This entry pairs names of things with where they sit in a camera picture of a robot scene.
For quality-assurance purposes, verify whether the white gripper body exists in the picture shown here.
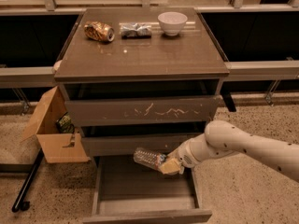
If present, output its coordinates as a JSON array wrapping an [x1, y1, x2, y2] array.
[[177, 140, 199, 168]]

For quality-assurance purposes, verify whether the clear plastic water bottle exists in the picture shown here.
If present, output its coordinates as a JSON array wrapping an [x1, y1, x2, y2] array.
[[134, 147, 166, 171]]

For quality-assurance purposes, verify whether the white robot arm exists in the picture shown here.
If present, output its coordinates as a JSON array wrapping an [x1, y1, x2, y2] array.
[[158, 120, 299, 182]]

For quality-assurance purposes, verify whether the grey open bottom drawer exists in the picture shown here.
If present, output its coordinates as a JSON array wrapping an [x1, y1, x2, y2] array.
[[83, 155, 212, 224]]

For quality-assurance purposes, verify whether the grey middle drawer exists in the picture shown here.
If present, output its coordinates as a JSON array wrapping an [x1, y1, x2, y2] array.
[[82, 121, 206, 157]]

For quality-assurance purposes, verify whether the grey drawer cabinet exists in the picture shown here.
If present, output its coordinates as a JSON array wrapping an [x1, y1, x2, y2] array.
[[53, 7, 231, 168]]

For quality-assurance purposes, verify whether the grey top drawer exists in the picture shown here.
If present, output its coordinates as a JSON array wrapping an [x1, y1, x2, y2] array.
[[65, 80, 220, 127]]

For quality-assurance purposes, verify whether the metal window railing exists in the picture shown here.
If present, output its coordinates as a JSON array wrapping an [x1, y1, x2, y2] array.
[[0, 60, 299, 89]]

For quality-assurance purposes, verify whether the open cardboard box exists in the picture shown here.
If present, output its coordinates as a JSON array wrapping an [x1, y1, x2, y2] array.
[[21, 87, 90, 163]]

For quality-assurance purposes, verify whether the green snack bag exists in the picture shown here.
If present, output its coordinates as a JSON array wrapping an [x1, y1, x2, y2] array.
[[55, 113, 75, 133]]

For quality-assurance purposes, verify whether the white bowl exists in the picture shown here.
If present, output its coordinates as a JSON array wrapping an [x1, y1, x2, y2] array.
[[158, 12, 188, 35]]

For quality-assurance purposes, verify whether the crushed gold soda can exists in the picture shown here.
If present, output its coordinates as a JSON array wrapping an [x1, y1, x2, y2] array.
[[84, 21, 115, 42]]

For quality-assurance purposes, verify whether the black wheeled floor bar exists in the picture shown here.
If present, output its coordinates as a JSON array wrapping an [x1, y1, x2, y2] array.
[[11, 149, 44, 213]]

